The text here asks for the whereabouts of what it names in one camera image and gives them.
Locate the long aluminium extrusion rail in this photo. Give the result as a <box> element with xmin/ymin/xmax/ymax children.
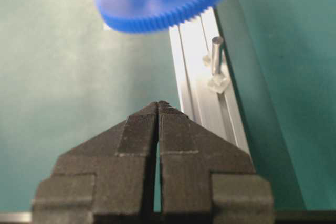
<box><xmin>169</xmin><ymin>8</ymin><xmax>250</xmax><ymax>154</ymax></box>

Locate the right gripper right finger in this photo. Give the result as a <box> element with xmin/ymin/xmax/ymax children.
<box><xmin>158</xmin><ymin>101</ymin><xmax>275</xmax><ymax>223</ymax></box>

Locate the right steel shaft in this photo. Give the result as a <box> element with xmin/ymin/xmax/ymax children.
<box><xmin>211</xmin><ymin>36</ymin><xmax>224</xmax><ymax>76</ymax></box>

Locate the right clear shaft bracket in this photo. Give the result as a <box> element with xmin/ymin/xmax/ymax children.
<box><xmin>207</xmin><ymin>65</ymin><xmax>230</xmax><ymax>94</ymax></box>

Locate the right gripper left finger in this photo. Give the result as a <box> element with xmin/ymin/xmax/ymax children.
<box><xmin>32</xmin><ymin>102</ymin><xmax>158</xmax><ymax>223</ymax></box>

